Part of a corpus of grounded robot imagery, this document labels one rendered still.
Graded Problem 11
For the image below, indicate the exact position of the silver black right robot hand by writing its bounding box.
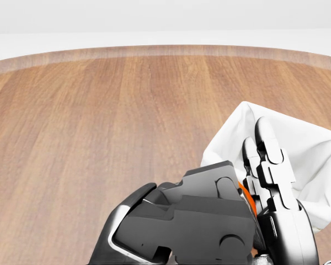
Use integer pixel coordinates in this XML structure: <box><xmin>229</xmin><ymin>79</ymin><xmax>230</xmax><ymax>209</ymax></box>
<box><xmin>87</xmin><ymin>115</ymin><xmax>320</xmax><ymax>265</ymax></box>

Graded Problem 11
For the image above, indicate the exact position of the white fabric basket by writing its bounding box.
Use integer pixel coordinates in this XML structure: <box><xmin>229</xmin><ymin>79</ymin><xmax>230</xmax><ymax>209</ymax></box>
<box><xmin>200</xmin><ymin>100</ymin><xmax>331</xmax><ymax>236</ymax></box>

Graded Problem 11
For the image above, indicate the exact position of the orange item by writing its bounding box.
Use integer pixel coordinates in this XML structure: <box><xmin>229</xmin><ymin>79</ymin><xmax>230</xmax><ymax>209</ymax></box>
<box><xmin>236</xmin><ymin>180</ymin><xmax>258</xmax><ymax>219</ymax></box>

